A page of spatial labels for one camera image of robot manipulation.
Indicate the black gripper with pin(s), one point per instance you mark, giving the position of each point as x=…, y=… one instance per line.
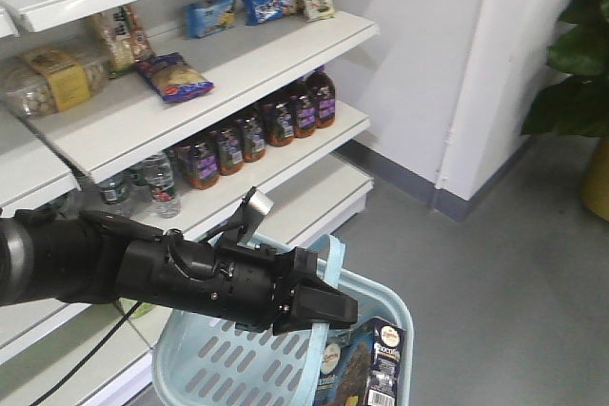
x=257, y=288

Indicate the chocolate cookie box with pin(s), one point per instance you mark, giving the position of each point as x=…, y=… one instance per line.
x=362, y=366

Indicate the light blue plastic basket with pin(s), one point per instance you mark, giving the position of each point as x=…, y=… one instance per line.
x=208, y=361

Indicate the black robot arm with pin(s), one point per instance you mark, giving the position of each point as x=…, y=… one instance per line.
x=100, y=257

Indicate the blue snack bag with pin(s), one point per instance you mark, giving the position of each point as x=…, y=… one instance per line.
x=172, y=78

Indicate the white drinks shelf unit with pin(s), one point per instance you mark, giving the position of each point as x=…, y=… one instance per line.
x=128, y=120

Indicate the gold plant pot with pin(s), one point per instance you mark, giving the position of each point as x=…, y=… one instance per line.
x=594, y=190

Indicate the green potted plant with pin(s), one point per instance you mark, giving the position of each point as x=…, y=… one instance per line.
x=578, y=104

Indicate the clear nut container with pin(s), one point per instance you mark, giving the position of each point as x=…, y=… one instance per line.
x=52, y=78

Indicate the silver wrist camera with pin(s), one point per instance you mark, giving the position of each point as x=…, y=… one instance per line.
x=244, y=222

